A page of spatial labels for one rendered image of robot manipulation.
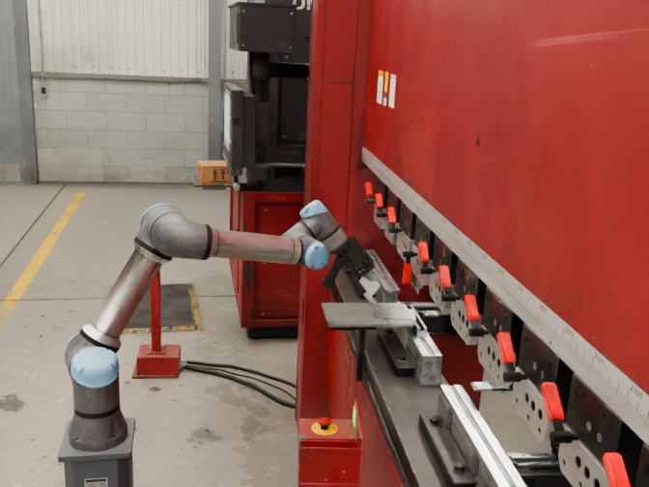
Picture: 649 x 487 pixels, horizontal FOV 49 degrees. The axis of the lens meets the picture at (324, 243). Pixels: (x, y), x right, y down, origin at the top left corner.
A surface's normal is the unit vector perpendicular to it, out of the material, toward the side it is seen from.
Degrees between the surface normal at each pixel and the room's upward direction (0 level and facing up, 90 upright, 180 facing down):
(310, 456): 90
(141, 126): 90
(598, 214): 90
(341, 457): 90
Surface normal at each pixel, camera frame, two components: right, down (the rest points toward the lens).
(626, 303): -0.99, -0.01
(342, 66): 0.12, 0.28
